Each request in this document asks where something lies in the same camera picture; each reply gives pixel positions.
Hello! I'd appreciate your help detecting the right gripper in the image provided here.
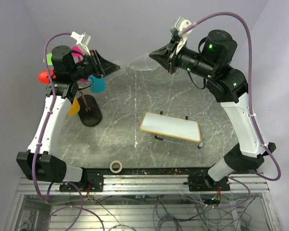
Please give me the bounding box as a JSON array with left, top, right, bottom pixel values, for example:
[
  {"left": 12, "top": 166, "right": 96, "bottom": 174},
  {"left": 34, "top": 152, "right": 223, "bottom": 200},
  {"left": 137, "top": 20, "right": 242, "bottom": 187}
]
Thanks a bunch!
[{"left": 150, "top": 37, "right": 217, "bottom": 79}]

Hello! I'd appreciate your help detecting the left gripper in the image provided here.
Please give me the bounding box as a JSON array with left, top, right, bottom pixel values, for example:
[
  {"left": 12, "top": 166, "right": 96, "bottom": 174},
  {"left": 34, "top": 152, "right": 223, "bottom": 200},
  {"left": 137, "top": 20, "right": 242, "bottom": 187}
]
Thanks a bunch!
[{"left": 71, "top": 50, "right": 122, "bottom": 81}]

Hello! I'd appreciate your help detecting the blue plastic wine glass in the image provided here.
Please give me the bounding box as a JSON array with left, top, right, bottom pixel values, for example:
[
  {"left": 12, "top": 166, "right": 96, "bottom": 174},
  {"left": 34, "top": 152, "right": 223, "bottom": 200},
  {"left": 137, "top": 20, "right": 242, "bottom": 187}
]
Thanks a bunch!
[{"left": 90, "top": 75, "right": 106, "bottom": 93}]

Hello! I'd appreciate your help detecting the clear plastic cup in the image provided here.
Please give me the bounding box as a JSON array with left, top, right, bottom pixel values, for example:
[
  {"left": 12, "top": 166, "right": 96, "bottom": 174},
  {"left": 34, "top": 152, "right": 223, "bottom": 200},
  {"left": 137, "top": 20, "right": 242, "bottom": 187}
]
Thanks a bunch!
[{"left": 114, "top": 53, "right": 159, "bottom": 76}]

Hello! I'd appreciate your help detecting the pink plastic wine glass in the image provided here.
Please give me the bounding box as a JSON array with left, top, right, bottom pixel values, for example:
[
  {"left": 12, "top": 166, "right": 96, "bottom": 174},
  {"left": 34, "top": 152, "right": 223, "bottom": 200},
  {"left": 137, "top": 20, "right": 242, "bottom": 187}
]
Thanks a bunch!
[{"left": 71, "top": 46, "right": 90, "bottom": 85}]

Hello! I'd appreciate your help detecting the orange plastic wine glass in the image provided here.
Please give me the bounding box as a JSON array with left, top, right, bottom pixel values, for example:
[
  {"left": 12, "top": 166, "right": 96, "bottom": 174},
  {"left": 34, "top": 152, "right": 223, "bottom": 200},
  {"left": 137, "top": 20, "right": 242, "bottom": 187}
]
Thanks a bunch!
[{"left": 67, "top": 97, "right": 80, "bottom": 116}]

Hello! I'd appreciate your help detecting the green plastic wine glass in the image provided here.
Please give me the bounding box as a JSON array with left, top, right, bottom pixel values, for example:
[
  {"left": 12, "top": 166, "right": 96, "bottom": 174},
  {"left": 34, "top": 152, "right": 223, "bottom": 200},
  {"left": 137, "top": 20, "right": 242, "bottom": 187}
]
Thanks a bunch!
[{"left": 46, "top": 53, "right": 53, "bottom": 65}]

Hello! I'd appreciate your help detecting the red plastic wine glass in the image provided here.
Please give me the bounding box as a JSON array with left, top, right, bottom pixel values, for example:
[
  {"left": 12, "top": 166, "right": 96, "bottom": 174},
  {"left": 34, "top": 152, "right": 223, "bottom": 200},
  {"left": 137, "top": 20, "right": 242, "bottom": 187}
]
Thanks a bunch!
[{"left": 38, "top": 69, "right": 56, "bottom": 84}]

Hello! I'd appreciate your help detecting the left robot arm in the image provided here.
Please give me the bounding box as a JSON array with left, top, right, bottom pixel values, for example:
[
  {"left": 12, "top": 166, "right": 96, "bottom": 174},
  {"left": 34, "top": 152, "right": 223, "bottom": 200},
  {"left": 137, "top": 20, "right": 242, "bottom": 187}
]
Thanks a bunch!
[{"left": 16, "top": 45, "right": 120, "bottom": 191}]

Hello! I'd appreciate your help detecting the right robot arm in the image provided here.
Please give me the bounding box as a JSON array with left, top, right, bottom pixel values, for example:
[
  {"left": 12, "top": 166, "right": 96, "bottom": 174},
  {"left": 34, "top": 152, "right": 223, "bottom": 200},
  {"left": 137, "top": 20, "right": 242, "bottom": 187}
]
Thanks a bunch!
[{"left": 149, "top": 29, "right": 276, "bottom": 191}]

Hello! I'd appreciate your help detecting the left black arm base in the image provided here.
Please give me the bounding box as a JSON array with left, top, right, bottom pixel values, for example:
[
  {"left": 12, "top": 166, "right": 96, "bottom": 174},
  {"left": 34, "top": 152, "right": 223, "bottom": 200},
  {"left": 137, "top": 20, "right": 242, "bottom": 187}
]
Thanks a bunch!
[{"left": 54, "top": 166, "right": 104, "bottom": 192}]

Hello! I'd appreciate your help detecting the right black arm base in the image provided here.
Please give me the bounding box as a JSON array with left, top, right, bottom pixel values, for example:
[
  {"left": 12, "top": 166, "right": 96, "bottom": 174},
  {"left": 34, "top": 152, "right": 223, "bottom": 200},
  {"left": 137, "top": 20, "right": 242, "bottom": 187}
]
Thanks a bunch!
[{"left": 183, "top": 175, "right": 230, "bottom": 192}]

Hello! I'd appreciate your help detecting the black marker pen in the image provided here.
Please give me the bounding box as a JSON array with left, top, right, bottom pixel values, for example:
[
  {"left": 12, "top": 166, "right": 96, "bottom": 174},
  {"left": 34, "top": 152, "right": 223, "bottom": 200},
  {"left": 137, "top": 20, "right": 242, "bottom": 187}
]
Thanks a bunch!
[{"left": 154, "top": 134, "right": 183, "bottom": 144}]

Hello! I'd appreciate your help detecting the white tape roll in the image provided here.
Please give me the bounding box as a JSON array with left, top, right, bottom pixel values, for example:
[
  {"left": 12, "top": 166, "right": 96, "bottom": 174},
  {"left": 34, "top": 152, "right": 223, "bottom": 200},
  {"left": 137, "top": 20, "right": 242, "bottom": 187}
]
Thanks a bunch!
[{"left": 109, "top": 160, "right": 123, "bottom": 174}]

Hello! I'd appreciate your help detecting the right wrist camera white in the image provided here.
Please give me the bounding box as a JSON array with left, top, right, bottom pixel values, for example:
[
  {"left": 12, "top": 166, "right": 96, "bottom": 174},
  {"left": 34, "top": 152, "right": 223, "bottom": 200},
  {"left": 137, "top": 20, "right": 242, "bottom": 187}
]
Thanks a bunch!
[{"left": 170, "top": 15, "right": 193, "bottom": 54}]

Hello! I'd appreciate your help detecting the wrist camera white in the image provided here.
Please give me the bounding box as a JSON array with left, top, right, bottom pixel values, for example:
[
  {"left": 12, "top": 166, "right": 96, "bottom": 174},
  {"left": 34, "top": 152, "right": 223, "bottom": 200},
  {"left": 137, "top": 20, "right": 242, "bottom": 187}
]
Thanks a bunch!
[
  {"left": 170, "top": 15, "right": 193, "bottom": 54},
  {"left": 70, "top": 31, "right": 92, "bottom": 56}
]

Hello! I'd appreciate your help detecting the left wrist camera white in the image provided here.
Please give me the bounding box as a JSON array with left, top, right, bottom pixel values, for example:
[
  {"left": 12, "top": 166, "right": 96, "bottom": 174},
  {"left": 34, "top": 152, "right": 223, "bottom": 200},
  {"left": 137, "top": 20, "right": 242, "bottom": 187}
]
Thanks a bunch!
[{"left": 70, "top": 31, "right": 92, "bottom": 56}]

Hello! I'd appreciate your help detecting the copper wire wine glass rack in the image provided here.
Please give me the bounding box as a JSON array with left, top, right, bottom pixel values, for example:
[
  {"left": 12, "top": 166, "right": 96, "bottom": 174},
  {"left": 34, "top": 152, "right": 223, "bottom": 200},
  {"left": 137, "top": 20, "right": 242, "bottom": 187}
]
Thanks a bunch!
[{"left": 77, "top": 76, "right": 102, "bottom": 127}]

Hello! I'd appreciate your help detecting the small whiteboard wooden frame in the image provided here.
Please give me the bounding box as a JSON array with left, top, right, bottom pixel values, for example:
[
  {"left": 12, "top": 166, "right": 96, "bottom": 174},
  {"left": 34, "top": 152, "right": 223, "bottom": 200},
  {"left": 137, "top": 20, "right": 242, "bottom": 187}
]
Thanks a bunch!
[{"left": 140, "top": 112, "right": 202, "bottom": 143}]

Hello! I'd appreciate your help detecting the aluminium rail frame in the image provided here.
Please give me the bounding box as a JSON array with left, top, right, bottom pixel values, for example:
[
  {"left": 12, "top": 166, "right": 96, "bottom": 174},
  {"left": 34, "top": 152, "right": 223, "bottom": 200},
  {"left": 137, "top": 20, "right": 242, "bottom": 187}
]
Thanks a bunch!
[{"left": 16, "top": 174, "right": 270, "bottom": 195}]

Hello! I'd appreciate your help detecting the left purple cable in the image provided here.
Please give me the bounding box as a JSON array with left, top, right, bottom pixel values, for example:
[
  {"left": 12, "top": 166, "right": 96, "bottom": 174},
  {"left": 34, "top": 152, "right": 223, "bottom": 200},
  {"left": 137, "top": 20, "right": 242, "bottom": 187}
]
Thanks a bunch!
[{"left": 31, "top": 32, "right": 85, "bottom": 231}]

